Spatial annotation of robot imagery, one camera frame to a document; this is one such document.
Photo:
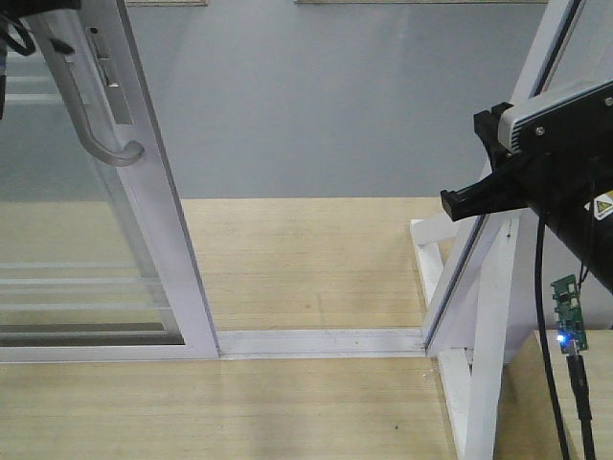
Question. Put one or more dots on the light wooden box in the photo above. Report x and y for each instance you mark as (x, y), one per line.
(526, 426)

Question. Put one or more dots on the aluminium floor door track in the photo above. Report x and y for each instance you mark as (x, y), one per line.
(325, 343)

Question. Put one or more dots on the white triangular support bracket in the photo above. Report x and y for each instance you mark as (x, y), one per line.
(466, 269)

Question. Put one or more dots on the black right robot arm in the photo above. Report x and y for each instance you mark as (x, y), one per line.
(588, 238)

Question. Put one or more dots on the light wooden base platform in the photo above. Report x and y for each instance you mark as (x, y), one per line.
(269, 264)

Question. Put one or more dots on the white framed sliding glass door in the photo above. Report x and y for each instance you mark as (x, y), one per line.
(96, 258)

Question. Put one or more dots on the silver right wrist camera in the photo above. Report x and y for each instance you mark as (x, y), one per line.
(558, 117)

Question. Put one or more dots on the white door frame post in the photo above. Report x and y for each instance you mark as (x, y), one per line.
(573, 42)

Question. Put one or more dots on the green circuit board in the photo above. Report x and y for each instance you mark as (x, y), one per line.
(570, 331)

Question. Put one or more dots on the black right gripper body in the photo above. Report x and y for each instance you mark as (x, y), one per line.
(540, 178)

